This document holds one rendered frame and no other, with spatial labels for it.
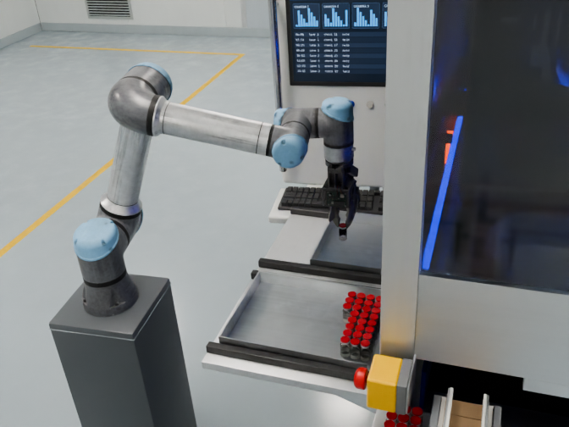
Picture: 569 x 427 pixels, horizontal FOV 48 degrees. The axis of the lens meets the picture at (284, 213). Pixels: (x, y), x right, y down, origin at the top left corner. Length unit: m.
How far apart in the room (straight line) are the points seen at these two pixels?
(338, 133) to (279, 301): 0.44
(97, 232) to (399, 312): 0.87
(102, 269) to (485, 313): 1.00
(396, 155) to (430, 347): 0.39
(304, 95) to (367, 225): 0.52
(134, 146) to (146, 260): 1.80
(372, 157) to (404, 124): 1.20
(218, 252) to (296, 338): 1.95
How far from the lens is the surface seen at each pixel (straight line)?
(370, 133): 2.15
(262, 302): 1.60
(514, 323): 1.17
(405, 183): 1.04
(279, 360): 1.42
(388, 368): 1.21
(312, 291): 1.62
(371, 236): 1.83
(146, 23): 7.76
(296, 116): 1.54
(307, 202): 2.11
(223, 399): 2.60
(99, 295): 1.78
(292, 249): 1.78
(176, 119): 1.47
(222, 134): 1.46
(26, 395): 2.86
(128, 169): 1.72
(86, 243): 1.71
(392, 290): 1.16
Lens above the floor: 1.88
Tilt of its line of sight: 31 degrees down
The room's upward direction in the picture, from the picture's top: 4 degrees counter-clockwise
